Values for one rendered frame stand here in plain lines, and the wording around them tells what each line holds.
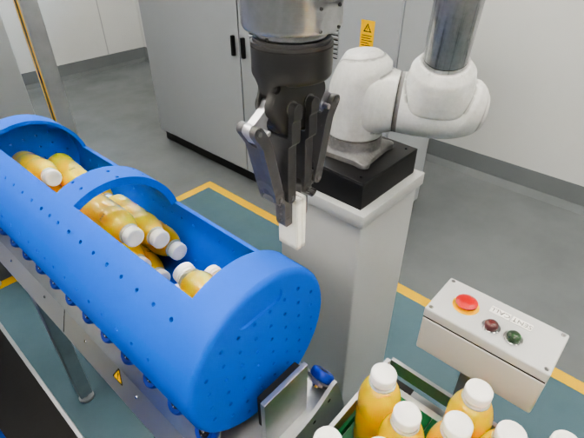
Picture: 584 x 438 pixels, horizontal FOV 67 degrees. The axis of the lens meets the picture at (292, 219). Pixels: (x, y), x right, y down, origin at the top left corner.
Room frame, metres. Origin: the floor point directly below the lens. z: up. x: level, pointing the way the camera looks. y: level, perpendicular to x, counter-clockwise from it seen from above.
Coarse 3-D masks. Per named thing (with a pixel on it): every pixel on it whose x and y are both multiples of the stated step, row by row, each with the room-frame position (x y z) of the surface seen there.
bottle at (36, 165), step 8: (24, 152) 1.00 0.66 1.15; (16, 160) 0.97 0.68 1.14; (24, 160) 0.95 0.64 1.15; (32, 160) 0.94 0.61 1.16; (40, 160) 0.93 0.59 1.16; (48, 160) 0.94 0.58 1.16; (32, 168) 0.91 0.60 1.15; (40, 168) 0.90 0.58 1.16; (48, 168) 0.91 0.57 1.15; (56, 168) 0.93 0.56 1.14; (40, 176) 0.89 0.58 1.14
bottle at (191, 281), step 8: (184, 272) 0.55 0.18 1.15; (192, 272) 0.54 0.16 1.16; (200, 272) 0.54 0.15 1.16; (184, 280) 0.53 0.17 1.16; (192, 280) 0.52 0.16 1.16; (200, 280) 0.52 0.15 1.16; (208, 280) 0.52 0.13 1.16; (184, 288) 0.52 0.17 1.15; (192, 288) 0.51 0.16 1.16; (200, 288) 0.51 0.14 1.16; (192, 296) 0.50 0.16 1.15
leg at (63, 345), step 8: (40, 312) 1.03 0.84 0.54; (48, 320) 1.04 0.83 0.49; (48, 328) 1.03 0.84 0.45; (56, 328) 1.05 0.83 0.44; (56, 336) 1.04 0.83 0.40; (64, 336) 1.06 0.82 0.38; (56, 344) 1.03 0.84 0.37; (64, 344) 1.05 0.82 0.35; (64, 352) 1.04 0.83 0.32; (72, 352) 1.06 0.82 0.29; (64, 360) 1.03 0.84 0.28; (72, 360) 1.05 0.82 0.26; (72, 368) 1.04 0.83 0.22; (80, 368) 1.06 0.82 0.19; (72, 376) 1.03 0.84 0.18; (80, 376) 1.05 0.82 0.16; (72, 384) 1.06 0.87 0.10; (80, 384) 1.04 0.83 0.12; (88, 384) 1.06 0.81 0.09; (80, 392) 1.03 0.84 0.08; (88, 392) 1.05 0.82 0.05; (80, 400) 1.04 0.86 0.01; (88, 400) 1.04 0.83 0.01
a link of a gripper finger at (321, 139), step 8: (328, 96) 0.45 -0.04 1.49; (336, 96) 0.45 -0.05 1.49; (336, 104) 0.45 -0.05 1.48; (320, 112) 0.45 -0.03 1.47; (328, 112) 0.44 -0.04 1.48; (320, 120) 0.44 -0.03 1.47; (328, 120) 0.44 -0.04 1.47; (320, 128) 0.44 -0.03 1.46; (328, 128) 0.44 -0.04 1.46; (320, 136) 0.44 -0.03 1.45; (328, 136) 0.44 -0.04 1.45; (320, 144) 0.43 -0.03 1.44; (312, 152) 0.44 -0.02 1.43; (320, 152) 0.43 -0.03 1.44; (312, 160) 0.45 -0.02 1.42; (320, 160) 0.43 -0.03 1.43; (320, 168) 0.43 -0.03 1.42; (312, 176) 0.43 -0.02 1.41; (320, 176) 0.43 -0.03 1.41
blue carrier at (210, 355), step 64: (0, 128) 0.96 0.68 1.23; (64, 128) 1.05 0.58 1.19; (0, 192) 0.78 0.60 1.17; (64, 192) 0.69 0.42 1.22; (128, 192) 0.95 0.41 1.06; (64, 256) 0.58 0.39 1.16; (128, 256) 0.52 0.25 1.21; (192, 256) 0.75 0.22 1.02; (256, 256) 0.50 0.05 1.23; (128, 320) 0.45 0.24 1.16; (192, 320) 0.40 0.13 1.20; (256, 320) 0.43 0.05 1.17; (192, 384) 0.34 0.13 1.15; (256, 384) 0.42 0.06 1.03
